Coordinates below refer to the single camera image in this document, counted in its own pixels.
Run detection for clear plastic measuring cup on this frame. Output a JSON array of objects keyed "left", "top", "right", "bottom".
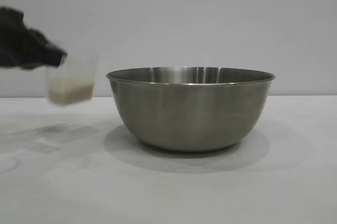
[{"left": 45, "top": 52, "right": 100, "bottom": 107}]

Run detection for white rice grains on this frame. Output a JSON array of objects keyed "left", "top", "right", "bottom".
[{"left": 47, "top": 76, "right": 95, "bottom": 107}]

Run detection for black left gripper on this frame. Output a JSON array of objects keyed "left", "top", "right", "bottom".
[{"left": 0, "top": 5, "right": 68, "bottom": 71}]

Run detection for stainless steel mixing bowl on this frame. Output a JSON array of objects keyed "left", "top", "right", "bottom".
[{"left": 106, "top": 66, "right": 276, "bottom": 152}]

